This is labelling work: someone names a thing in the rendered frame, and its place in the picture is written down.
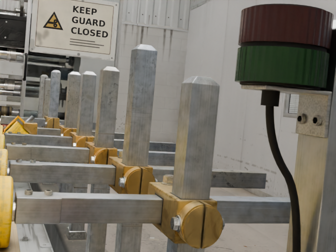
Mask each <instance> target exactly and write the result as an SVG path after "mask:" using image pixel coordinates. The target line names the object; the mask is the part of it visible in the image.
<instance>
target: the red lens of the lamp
mask: <svg viewBox="0 0 336 252"><path fill-rule="evenodd" d="M333 21H334V15H333V14H332V13H331V12H329V11H326V10H323V9H318V8H313V7H306V6H297V5H259V6H251V7H247V8H244V9H243V10H242V11H241V16H240V27H239V37H238V45H239V46H241V44H243V43H247V42H288V43H299V44H308V45H314V46H319V47H323V48H326V49H327V52H328V51H330V49H331V40H332V30H333Z"/></svg>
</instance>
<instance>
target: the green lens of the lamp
mask: <svg viewBox="0 0 336 252"><path fill-rule="evenodd" d="M329 59H330V54H329V53H327V52H324V51H320V50H314V49H307V48H298V47H287V46H243V47H239V48H238V49H237V59H236V69H235V80H234V81H235V82H238V83H239V82H241V81H252V82H271V83H285V84H296V85H305V86H313V87H319V88H321V89H326V87H327V78H328V68H329Z"/></svg>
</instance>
